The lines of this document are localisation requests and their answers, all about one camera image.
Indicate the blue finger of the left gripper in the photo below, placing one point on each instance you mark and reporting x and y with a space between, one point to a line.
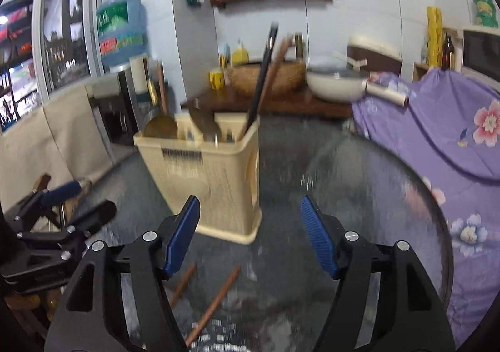
61 194
92 221

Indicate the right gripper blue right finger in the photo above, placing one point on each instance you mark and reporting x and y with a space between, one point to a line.
321 241

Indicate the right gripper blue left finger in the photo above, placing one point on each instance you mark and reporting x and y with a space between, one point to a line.
179 235

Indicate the beige plastic utensil holder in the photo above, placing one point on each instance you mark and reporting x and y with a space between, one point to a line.
223 176

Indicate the golden spoon left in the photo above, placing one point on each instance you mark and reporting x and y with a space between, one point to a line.
157 123

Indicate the grey water dispenser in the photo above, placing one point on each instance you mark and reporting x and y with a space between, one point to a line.
119 110

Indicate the brown wooden side table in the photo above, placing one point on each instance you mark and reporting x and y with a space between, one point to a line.
301 102

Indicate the yellow mug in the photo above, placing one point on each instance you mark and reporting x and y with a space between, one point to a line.
217 79

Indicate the paper cup holder tube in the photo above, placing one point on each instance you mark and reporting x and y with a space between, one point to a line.
139 72

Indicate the cream pan with lid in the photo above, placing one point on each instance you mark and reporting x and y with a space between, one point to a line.
348 85

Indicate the purple floral cloth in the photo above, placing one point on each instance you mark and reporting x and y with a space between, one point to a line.
449 135

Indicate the yellow soap bottle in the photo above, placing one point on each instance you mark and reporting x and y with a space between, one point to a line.
240 56

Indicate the blue water jug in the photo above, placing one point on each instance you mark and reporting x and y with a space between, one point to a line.
122 31

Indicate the brown white rice cooker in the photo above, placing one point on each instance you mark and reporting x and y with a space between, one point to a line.
379 56

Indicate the bamboo faucet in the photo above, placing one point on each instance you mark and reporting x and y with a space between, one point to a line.
299 46

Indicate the black chopstick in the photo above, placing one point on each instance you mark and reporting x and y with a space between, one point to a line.
263 71

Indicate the dark brown glass bottle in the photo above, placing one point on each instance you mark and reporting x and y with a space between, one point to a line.
448 53

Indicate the yellow roll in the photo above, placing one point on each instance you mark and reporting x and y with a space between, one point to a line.
434 36

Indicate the white microwave oven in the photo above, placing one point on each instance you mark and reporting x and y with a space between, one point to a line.
480 53

